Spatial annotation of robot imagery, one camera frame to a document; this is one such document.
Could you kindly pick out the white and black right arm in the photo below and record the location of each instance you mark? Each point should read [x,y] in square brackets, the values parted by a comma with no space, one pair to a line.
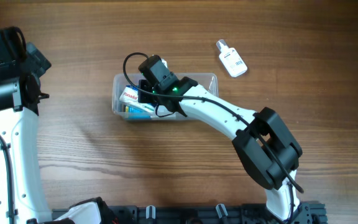
[266,148]

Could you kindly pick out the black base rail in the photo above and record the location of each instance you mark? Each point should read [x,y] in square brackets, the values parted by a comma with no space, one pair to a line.
[307,212]

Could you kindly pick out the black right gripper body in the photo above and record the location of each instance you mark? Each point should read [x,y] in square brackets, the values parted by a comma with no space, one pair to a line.
[145,85]

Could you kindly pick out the white spray bottle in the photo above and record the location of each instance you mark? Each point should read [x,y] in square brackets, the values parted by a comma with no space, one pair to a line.
[231,60]

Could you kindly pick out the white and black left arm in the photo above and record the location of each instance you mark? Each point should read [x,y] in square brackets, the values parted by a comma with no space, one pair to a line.
[22,198]

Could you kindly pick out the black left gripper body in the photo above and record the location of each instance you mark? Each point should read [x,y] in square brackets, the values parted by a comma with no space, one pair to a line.
[37,63]

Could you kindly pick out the blue printed carton box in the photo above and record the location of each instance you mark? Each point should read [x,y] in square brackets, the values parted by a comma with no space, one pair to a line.
[129,109]

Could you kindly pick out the white red toothpaste box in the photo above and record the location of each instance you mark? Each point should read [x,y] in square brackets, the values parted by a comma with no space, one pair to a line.
[130,97]

